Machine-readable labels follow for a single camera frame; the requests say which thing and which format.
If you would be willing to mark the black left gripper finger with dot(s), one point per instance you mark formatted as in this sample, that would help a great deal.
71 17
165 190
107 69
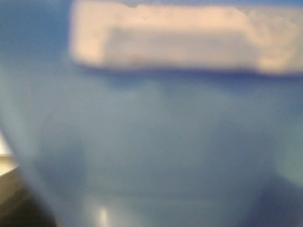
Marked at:
18 207

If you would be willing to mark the blue plastic lid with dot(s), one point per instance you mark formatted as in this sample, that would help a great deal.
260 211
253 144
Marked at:
156 113

